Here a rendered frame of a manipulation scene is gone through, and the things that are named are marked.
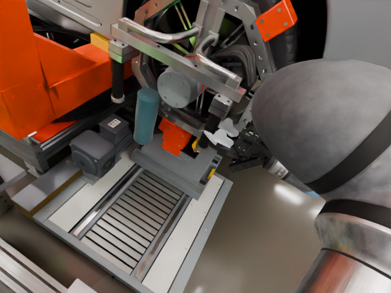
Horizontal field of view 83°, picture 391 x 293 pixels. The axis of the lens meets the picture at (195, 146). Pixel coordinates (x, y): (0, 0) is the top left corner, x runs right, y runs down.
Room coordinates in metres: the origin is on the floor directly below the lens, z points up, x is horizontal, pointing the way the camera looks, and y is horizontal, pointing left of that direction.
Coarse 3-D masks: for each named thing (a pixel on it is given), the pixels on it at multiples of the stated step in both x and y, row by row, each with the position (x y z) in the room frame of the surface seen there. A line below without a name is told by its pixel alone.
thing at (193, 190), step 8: (136, 152) 0.84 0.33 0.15; (136, 160) 0.80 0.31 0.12; (144, 160) 0.79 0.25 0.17; (152, 160) 0.83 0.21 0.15; (216, 160) 1.01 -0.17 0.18; (144, 168) 0.79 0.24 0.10; (152, 168) 0.78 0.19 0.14; (160, 168) 0.80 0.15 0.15; (208, 168) 0.94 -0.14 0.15; (160, 176) 0.77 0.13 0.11; (168, 176) 0.76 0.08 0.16; (176, 176) 0.79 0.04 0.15; (208, 176) 0.86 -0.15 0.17; (176, 184) 0.75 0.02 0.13; (184, 184) 0.74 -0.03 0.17; (192, 184) 0.78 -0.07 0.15; (200, 184) 0.78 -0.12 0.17; (184, 192) 0.73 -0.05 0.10; (192, 192) 0.73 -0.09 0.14; (200, 192) 0.74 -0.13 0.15
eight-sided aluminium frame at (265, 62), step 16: (160, 0) 0.77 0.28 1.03; (176, 0) 0.78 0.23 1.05; (208, 0) 0.74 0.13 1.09; (224, 0) 0.74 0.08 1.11; (240, 0) 0.74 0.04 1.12; (144, 16) 0.78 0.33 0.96; (240, 16) 0.72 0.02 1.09; (256, 16) 0.72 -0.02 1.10; (256, 32) 0.72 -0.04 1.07; (256, 48) 0.71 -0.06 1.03; (144, 64) 0.82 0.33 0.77; (256, 64) 0.71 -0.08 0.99; (272, 64) 0.74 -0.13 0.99; (144, 80) 0.78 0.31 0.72; (160, 112) 0.76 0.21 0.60; (176, 112) 0.79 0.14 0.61; (192, 128) 0.73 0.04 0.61; (240, 128) 0.69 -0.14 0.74
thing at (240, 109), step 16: (192, 0) 1.04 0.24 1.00; (160, 16) 0.86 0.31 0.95; (176, 16) 1.01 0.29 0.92; (160, 32) 0.88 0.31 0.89; (176, 32) 1.06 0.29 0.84; (192, 48) 0.86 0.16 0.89; (160, 64) 0.88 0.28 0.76; (224, 64) 0.83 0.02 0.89; (240, 64) 0.82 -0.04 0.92; (208, 96) 1.01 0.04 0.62; (192, 112) 0.83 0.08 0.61; (208, 112) 0.86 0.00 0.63; (240, 112) 0.79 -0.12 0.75
